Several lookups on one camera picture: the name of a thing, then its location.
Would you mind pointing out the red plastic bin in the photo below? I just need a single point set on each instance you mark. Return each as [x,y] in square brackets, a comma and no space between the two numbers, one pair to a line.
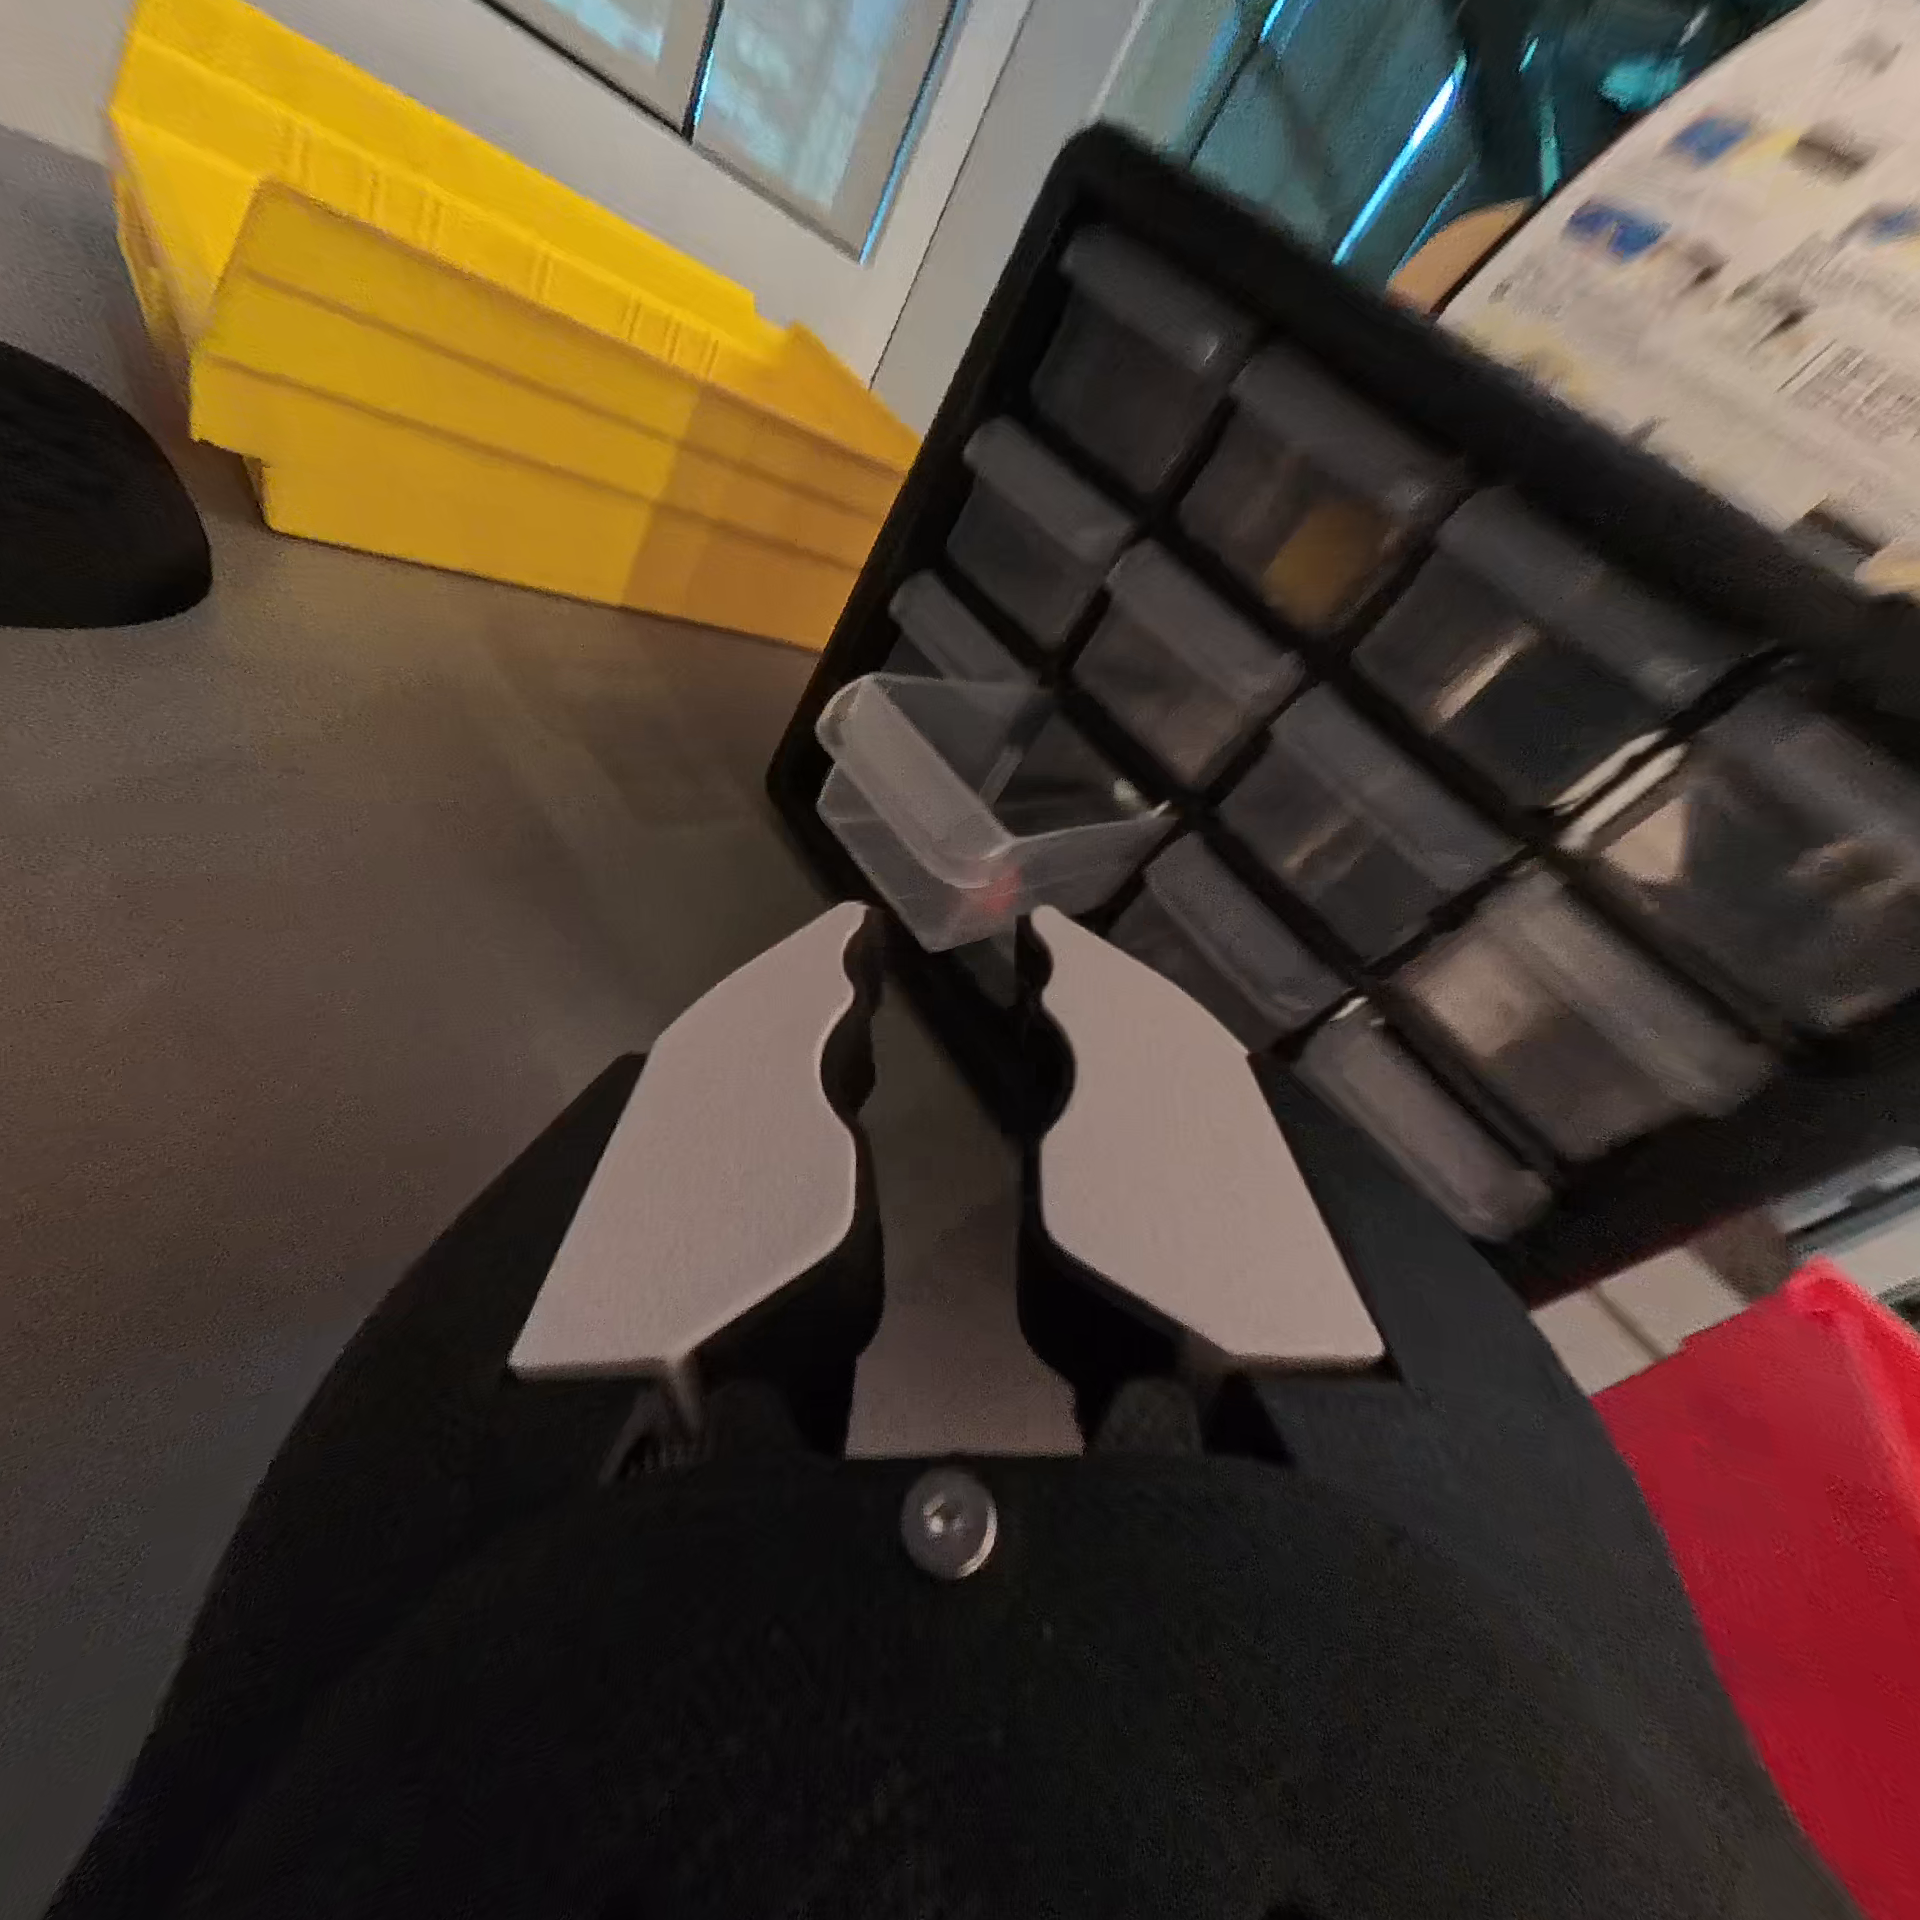
[1786,1576]

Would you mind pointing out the yellow cube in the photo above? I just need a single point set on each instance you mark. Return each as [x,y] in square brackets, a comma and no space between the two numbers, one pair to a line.
[1324,551]

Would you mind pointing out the instruction poster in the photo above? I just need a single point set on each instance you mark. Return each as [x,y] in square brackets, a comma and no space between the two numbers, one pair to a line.
[1725,257]

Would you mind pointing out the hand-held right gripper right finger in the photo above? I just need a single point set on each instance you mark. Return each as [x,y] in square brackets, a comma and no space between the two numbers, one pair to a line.
[1200,1201]

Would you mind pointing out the yellow plastic bin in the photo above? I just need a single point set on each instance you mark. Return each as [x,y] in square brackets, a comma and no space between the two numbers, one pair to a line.
[451,418]

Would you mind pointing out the rounded wooden backing board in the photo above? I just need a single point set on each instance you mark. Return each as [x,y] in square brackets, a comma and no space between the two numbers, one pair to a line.
[1463,261]

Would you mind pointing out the black drawer cabinet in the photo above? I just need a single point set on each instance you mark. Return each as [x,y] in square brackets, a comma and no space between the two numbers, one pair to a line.
[1348,361]

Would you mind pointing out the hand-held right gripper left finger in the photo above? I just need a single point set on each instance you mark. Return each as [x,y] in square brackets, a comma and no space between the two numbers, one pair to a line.
[705,1184]

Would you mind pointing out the grid of clear drawers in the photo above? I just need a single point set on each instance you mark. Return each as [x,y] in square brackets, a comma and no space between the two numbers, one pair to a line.
[1561,659]

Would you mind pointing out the black quilted case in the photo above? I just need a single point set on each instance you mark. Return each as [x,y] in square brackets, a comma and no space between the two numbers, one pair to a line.
[76,495]

